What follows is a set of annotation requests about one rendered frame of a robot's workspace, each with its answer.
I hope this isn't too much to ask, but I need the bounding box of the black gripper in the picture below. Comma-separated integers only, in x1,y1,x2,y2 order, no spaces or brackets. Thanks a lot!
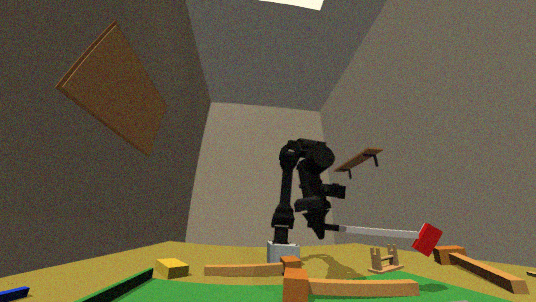
294,176,331,240

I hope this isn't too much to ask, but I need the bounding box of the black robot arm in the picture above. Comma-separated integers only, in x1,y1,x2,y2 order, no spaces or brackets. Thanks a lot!
271,138,346,244

